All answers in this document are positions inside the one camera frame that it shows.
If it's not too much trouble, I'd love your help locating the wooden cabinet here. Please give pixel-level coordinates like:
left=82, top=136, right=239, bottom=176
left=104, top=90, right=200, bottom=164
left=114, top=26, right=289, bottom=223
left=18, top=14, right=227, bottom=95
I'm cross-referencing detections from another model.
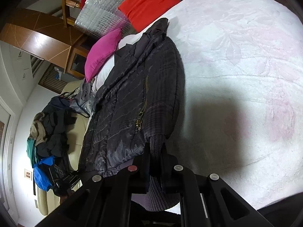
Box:
left=0, top=8, right=91, bottom=79

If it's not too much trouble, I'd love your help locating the grey garment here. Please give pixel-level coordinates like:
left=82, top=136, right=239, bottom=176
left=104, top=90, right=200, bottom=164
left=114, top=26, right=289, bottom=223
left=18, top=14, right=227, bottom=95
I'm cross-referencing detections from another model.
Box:
left=70, top=82, right=95, bottom=119

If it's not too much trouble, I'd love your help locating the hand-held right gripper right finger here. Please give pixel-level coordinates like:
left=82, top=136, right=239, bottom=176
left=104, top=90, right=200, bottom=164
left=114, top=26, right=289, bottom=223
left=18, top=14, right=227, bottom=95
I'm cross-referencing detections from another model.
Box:
left=160, top=144, right=261, bottom=227

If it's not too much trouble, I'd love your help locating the magenta pillow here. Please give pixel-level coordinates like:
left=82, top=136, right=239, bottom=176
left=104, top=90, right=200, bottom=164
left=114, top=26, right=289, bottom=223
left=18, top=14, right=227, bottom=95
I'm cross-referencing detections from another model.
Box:
left=85, top=28, right=123, bottom=82

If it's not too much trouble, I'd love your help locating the silver foil insulation mat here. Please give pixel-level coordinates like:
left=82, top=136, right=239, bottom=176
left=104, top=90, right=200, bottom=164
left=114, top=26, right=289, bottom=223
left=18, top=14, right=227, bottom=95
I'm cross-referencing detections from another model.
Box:
left=74, top=0, right=197, bottom=35

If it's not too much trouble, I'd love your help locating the blue garment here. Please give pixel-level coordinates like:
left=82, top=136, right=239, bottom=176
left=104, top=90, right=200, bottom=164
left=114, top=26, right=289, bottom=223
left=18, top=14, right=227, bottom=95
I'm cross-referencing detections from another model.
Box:
left=33, top=156, right=56, bottom=192

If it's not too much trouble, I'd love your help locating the black puffer jacket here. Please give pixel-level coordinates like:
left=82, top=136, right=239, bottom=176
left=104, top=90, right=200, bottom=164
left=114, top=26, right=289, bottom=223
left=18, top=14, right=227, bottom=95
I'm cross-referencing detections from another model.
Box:
left=78, top=18, right=186, bottom=212

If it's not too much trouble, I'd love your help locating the red pillow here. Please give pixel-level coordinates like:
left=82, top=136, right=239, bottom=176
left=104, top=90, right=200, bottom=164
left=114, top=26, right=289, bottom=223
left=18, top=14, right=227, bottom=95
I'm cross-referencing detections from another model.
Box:
left=118, top=0, right=181, bottom=32

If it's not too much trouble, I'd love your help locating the beige sofa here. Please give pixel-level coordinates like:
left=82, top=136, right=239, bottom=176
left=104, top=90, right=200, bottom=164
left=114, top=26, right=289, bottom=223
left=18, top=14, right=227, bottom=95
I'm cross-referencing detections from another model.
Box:
left=35, top=80, right=93, bottom=215

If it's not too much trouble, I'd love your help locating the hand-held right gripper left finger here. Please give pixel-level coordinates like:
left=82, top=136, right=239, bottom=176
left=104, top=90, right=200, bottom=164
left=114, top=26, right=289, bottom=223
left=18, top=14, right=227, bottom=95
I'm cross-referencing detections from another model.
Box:
left=45, top=143, right=152, bottom=227

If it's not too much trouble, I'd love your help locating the green garment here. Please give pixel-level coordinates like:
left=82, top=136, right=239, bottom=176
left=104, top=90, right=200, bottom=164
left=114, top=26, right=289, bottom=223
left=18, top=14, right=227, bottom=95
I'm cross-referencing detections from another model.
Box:
left=27, top=138, right=39, bottom=165

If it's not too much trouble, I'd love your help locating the pile of dark clothes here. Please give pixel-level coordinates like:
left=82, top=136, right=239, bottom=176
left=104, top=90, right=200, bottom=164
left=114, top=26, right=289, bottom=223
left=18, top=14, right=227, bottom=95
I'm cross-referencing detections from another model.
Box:
left=27, top=96, right=74, bottom=163

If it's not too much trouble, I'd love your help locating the wooden stair railing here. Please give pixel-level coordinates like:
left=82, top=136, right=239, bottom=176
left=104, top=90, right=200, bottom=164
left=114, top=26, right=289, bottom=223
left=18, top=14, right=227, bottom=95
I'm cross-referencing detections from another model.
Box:
left=61, top=0, right=83, bottom=27

